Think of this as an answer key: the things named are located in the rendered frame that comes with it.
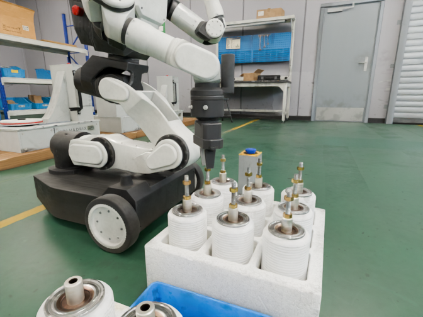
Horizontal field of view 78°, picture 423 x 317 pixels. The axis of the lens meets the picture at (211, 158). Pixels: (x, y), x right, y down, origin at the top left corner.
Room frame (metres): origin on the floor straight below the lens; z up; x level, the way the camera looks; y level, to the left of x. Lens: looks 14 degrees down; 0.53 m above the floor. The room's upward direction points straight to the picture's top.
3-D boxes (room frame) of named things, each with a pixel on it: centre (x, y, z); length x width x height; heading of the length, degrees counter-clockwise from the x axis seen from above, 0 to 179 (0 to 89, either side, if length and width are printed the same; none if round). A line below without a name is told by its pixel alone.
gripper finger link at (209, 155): (0.67, 0.00, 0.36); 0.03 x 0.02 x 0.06; 110
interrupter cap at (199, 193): (0.69, 0.01, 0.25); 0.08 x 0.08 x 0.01
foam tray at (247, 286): (0.65, -0.10, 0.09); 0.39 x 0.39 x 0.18; 66
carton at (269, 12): (5.38, -1.11, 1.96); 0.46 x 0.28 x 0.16; 64
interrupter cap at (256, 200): (0.65, -0.10, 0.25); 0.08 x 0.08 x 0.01
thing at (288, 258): (0.49, -0.16, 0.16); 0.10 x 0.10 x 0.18
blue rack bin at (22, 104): (4.63, 3.49, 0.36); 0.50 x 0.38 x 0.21; 69
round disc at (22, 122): (2.24, 1.63, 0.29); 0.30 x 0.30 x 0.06
